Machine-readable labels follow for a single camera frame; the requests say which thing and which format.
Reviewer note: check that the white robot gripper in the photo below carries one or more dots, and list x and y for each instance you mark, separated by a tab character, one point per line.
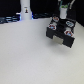
65	2

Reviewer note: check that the black kcup holder drawer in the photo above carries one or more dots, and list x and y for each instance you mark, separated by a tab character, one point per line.
63	33

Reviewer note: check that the green-lidded white kcup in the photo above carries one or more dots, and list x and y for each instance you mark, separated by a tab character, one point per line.
63	11

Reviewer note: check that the red-lidded kcup left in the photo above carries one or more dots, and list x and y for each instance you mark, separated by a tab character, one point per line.
52	26

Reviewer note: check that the white bottle with label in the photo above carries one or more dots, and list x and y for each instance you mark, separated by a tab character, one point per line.
26	13

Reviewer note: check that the black keyboard with blue light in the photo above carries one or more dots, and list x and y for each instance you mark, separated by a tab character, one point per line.
18	17

